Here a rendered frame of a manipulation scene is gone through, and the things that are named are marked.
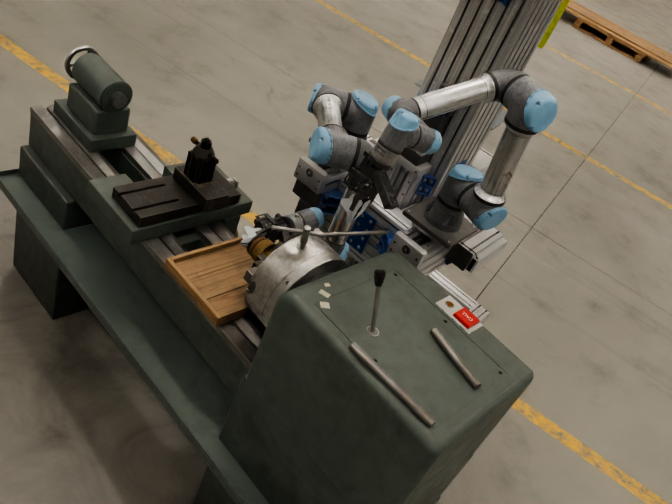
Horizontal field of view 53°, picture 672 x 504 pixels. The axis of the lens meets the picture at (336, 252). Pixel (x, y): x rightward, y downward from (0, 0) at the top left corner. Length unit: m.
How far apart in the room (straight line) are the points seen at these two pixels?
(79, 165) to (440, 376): 1.60
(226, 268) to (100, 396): 0.95
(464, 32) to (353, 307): 1.15
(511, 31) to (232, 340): 1.39
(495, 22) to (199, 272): 1.32
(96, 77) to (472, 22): 1.40
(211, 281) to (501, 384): 1.01
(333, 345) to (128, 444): 1.39
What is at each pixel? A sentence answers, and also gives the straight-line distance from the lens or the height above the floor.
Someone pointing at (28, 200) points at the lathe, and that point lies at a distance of 3.03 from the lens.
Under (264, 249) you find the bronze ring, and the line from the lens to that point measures 2.12.
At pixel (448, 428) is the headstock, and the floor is 1.26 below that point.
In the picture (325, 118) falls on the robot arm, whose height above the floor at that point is 1.38.
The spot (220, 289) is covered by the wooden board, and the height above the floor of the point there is 0.88.
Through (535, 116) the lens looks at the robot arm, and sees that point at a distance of 2.12.
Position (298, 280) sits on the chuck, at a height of 1.20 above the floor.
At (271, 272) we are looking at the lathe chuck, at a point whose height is 1.17.
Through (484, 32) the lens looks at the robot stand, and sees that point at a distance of 2.50.
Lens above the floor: 2.43
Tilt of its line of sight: 36 degrees down
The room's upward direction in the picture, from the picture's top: 24 degrees clockwise
